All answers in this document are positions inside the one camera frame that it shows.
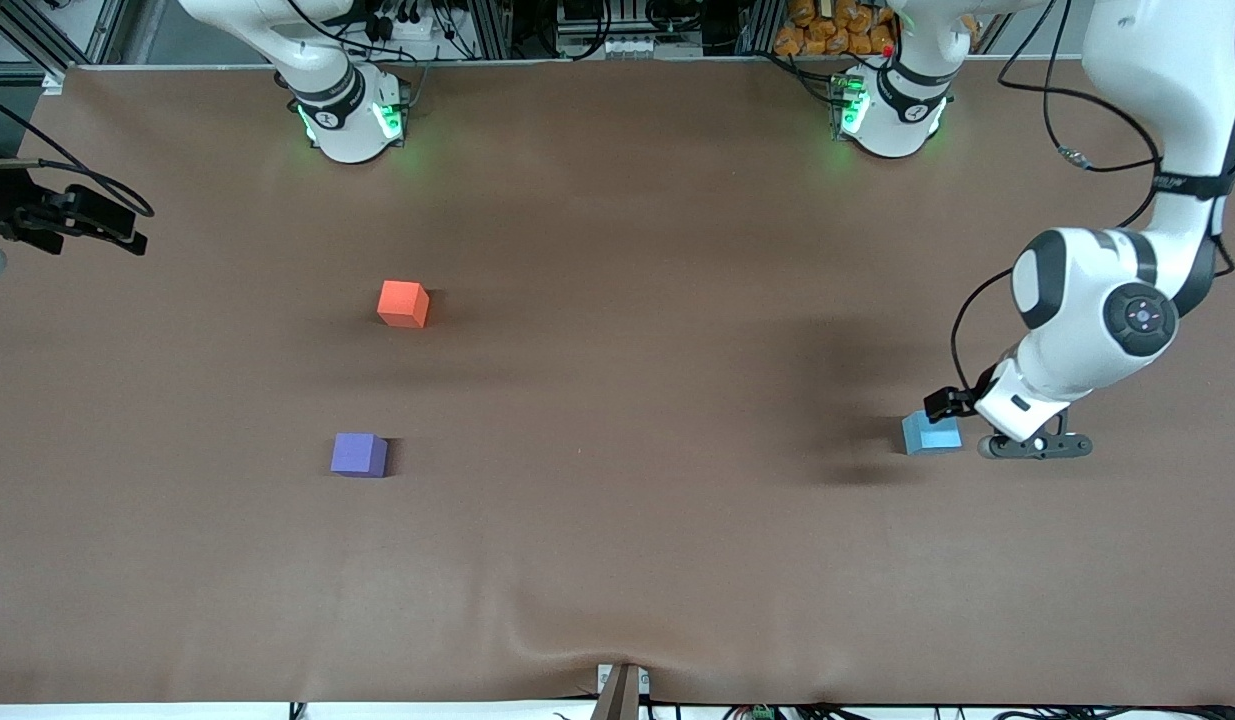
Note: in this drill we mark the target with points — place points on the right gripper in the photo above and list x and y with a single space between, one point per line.
7 205

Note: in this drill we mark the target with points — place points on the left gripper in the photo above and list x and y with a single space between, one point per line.
961 402

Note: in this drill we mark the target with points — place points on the light blue foam block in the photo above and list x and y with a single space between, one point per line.
927 437

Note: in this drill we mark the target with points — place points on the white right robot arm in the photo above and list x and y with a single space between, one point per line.
327 90

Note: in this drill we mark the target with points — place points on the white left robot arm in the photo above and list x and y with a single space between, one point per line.
1147 80

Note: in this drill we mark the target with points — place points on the orange foam block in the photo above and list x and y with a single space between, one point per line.
401 303

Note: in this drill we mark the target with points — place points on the purple foam block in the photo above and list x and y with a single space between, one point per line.
357 455

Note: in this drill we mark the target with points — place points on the white terminal block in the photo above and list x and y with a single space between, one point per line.
627 46

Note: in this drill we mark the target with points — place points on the brown table cover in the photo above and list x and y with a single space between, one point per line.
677 500

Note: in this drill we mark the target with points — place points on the green terminal connector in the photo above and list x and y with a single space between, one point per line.
761 713

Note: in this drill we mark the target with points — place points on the pile of orange bags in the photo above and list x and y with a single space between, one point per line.
827 30

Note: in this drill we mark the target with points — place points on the white power strip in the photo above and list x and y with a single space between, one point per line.
417 33

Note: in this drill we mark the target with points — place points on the aluminium frame profile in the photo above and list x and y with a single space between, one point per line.
492 30
32 40
757 30

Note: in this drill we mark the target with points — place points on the brown bar with metal bracket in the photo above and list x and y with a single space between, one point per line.
619 700

